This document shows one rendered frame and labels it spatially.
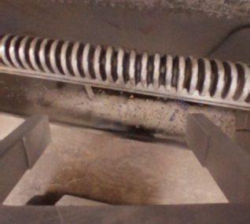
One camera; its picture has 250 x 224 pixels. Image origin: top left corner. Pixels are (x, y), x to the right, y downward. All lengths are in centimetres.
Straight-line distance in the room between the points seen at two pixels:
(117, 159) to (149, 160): 16
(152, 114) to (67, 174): 64
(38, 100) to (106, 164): 50
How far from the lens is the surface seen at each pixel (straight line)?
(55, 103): 57
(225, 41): 29
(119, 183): 96
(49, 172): 106
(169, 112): 51
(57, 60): 21
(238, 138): 39
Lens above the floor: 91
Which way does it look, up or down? 81 degrees down
